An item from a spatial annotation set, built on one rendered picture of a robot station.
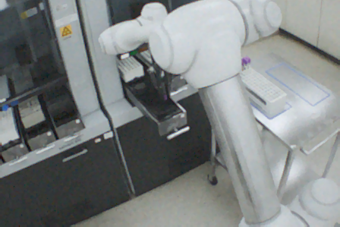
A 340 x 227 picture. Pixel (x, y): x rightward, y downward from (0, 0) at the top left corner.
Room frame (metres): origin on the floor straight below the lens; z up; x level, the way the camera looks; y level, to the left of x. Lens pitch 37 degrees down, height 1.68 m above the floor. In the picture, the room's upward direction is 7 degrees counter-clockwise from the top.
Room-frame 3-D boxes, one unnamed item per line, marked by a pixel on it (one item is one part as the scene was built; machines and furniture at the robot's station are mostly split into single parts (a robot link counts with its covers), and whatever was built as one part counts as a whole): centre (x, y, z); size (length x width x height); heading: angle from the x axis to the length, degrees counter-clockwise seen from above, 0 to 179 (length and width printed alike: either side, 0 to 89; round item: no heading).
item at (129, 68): (1.48, 0.22, 0.83); 0.30 x 0.10 x 0.06; 27
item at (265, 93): (1.11, -0.39, 0.85); 0.30 x 0.10 x 0.06; 24
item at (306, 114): (1.10, -0.52, 0.41); 0.67 x 0.46 x 0.82; 25
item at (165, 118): (1.32, 0.14, 0.78); 0.73 x 0.14 x 0.09; 27
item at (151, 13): (1.17, 0.03, 1.18); 0.13 x 0.11 x 0.16; 118
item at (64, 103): (1.15, 0.51, 0.85); 0.12 x 0.02 x 0.06; 117
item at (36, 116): (1.08, 0.64, 0.85); 0.12 x 0.02 x 0.06; 117
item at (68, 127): (1.36, 0.61, 0.78); 0.73 x 0.14 x 0.09; 27
